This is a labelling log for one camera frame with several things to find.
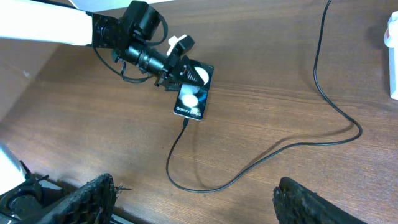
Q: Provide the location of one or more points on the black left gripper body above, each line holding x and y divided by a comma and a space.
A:
165, 68

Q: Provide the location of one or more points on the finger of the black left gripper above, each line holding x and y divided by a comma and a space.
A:
188, 72

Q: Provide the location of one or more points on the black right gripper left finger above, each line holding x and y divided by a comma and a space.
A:
92, 203

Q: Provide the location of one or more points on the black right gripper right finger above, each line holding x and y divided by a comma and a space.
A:
294, 203

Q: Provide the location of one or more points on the black smartphone silver frame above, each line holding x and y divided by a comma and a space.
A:
191, 101

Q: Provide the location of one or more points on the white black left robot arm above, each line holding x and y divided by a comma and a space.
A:
129, 37

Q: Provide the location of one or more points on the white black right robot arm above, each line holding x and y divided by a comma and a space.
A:
26, 198

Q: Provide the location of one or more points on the white power strip red switches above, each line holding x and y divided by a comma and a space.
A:
390, 41

